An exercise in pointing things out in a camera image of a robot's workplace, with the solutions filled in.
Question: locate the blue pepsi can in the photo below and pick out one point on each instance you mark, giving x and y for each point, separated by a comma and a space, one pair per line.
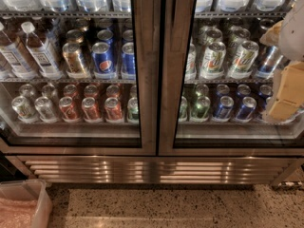
103, 59
128, 61

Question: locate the red soda can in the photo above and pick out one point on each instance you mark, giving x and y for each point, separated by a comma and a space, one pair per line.
91, 110
113, 110
69, 110

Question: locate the blue can lower right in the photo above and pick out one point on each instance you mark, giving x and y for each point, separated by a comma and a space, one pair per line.
245, 110

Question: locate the green can lower right door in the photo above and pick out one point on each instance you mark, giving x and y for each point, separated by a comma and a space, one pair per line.
200, 110

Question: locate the blue Pepsi can front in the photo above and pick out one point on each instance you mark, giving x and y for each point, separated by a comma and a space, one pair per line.
103, 59

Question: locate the green white 7UP can right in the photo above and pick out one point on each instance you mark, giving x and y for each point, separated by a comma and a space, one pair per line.
243, 60

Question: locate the red soda can right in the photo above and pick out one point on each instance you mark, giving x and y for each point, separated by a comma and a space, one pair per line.
113, 110

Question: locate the gold soda can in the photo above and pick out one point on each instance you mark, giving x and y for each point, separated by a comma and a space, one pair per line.
76, 61

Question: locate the blue Pepsi can right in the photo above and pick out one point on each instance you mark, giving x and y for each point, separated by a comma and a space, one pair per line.
128, 61

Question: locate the green can lower left door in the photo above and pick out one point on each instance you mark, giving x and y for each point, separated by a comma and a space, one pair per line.
133, 110

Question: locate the red soda can left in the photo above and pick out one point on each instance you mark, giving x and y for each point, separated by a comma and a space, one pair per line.
69, 110

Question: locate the blue silver can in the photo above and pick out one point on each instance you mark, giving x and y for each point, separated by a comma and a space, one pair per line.
271, 58

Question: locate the glass fridge door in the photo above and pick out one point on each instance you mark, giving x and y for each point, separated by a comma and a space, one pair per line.
84, 22
191, 26

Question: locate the red soda can middle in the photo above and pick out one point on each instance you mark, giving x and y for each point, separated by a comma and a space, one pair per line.
91, 110

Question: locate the silver can far left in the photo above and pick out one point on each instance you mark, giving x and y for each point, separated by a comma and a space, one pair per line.
24, 109

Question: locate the blue can lower left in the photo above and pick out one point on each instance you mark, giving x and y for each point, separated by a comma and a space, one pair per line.
223, 111

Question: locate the brown tea bottle left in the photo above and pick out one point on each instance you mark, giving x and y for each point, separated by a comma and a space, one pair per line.
17, 55

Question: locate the clear plastic storage bin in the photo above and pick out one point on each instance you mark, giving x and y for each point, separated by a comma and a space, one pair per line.
24, 204

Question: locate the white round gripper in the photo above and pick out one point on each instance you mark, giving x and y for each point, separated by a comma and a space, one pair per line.
294, 35

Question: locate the green can door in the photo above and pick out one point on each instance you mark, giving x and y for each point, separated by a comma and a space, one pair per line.
133, 110
200, 110

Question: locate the brown tea bottle white cap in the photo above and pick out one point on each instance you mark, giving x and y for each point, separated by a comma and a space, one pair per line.
42, 51

